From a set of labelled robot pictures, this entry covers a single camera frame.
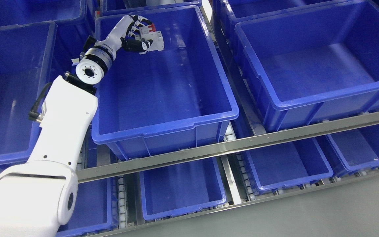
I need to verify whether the blue bin centre upper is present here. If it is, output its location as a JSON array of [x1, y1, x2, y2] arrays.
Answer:
[[91, 5, 239, 161]]

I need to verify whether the blue bin top back left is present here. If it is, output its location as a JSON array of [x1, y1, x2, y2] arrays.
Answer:
[[0, 0, 99, 36]]

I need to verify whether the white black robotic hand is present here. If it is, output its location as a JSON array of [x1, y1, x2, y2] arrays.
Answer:
[[82, 14, 153, 61]]

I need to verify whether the blue bin left upper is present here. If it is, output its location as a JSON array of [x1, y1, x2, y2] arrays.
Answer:
[[0, 21, 57, 173]]

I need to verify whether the blue bin centre lower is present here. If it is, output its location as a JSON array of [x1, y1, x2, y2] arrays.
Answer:
[[139, 157, 227, 221]]

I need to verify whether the blue bin top back centre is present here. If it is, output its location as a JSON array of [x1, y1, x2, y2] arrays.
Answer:
[[100, 0, 202, 16]]

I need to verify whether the blue bin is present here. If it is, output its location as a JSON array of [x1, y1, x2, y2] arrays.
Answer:
[[139, 157, 227, 221], [213, 0, 362, 56], [91, 5, 239, 161], [241, 138, 334, 195], [233, 0, 379, 132], [0, 21, 57, 173], [316, 124, 379, 178], [0, 0, 99, 36], [56, 129, 118, 237], [100, 0, 202, 16]]

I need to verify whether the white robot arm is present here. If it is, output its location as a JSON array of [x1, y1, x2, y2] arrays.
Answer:
[[0, 44, 116, 237]]

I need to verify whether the steel shelf rail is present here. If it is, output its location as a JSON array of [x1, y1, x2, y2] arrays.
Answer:
[[77, 112, 379, 183]]

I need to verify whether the blue bin left lower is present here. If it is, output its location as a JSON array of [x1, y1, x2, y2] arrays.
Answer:
[[56, 129, 118, 237]]

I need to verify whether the grey circuit breaker red switch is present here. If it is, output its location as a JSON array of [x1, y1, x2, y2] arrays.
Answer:
[[139, 23, 164, 55]]

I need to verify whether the blue bin right upper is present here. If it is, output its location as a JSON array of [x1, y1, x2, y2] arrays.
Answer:
[[233, 0, 379, 132]]

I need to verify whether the blue bin top back right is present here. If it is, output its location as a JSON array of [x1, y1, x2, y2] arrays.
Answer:
[[213, 0, 362, 56]]

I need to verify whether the blue bin far right lower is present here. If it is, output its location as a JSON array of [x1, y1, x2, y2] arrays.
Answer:
[[316, 124, 379, 178]]

